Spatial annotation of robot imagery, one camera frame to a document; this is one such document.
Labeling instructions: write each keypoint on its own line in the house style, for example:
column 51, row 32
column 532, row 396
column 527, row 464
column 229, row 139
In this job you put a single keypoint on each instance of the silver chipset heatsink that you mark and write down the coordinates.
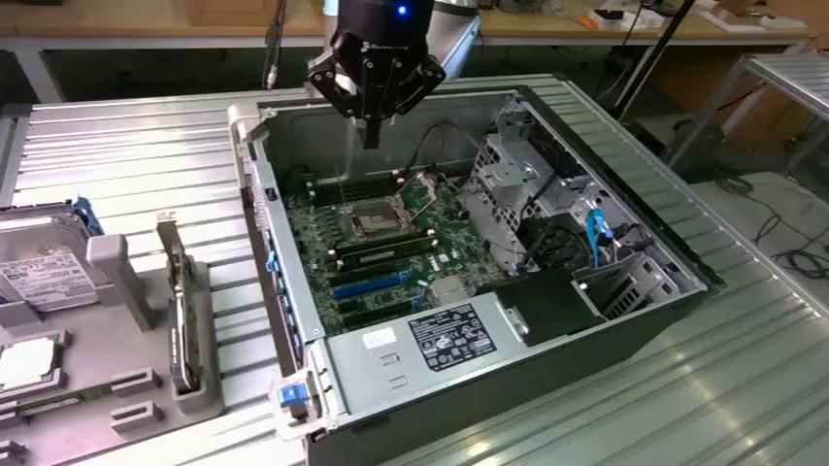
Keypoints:
column 449, row 289

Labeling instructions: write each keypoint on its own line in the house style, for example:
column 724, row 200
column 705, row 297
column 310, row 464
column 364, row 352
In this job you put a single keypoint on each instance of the silver CPU chip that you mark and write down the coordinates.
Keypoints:
column 26, row 361

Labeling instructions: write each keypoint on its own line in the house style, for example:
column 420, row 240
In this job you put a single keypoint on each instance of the green RAM stick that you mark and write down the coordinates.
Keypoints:
column 46, row 403

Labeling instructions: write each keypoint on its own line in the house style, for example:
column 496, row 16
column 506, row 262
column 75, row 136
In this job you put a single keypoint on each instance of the CPU socket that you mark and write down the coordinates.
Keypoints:
column 373, row 221

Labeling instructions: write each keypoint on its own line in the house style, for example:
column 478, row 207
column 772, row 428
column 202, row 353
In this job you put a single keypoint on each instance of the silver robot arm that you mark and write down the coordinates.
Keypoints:
column 457, row 39

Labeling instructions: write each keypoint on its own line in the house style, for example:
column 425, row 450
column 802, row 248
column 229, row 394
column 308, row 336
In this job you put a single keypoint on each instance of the grey parts rack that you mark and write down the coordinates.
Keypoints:
column 98, row 349

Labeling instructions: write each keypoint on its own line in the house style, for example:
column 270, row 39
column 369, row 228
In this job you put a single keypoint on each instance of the black Nvidia graphics card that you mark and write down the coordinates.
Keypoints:
column 182, row 272

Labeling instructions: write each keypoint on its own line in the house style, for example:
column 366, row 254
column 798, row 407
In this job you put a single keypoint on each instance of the grey power supply unit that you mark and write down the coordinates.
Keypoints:
column 376, row 369

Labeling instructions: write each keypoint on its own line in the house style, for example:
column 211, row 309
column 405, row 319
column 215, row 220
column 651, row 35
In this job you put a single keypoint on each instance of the silver drive cage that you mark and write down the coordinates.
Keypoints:
column 635, row 286

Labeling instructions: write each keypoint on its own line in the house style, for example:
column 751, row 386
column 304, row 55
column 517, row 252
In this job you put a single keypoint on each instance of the metal socket cover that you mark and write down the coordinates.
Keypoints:
column 424, row 191

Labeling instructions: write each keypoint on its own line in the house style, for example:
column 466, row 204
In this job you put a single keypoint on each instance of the blue disk carrier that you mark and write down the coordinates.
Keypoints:
column 91, row 221

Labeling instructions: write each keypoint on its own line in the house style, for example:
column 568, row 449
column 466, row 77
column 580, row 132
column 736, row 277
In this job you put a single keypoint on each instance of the perforated metal disk bay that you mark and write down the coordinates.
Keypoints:
column 505, row 175

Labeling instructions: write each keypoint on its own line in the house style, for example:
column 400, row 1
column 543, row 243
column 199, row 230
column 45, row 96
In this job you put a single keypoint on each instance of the open black PC case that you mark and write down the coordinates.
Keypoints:
column 583, row 383

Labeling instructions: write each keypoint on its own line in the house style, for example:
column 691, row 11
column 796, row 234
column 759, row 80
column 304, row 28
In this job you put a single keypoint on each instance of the orange white box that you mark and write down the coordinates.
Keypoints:
column 616, row 19

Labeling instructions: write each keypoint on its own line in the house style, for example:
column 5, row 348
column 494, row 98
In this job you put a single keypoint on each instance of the silver hard disk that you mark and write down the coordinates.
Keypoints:
column 39, row 272

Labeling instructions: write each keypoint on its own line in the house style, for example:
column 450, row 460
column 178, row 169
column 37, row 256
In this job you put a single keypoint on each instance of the metal slat frame table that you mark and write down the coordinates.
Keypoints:
column 798, row 73

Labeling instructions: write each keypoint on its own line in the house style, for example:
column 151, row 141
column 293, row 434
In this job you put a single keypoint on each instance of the black stand pole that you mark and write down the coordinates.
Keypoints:
column 655, row 48

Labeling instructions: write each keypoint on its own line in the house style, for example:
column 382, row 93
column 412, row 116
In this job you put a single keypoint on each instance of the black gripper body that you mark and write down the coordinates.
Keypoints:
column 382, row 24

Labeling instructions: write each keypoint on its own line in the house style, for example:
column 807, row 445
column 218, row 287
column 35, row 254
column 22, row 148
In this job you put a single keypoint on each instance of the blue expansion slot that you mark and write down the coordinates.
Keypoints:
column 366, row 286

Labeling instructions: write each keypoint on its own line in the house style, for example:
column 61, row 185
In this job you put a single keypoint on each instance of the brown cardboard box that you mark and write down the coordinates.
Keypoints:
column 764, row 111

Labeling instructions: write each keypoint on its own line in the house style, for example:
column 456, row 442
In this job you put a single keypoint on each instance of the green motherboard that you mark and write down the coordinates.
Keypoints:
column 453, row 233

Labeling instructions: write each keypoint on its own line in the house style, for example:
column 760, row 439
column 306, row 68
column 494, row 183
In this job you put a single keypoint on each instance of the black plastic shroud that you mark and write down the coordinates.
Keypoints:
column 544, row 310

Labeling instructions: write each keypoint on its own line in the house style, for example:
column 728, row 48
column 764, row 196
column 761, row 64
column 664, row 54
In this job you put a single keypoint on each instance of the blue case latch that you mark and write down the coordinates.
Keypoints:
column 292, row 394

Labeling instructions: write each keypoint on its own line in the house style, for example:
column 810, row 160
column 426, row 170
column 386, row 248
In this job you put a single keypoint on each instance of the wooden desk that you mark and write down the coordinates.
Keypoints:
column 130, row 19

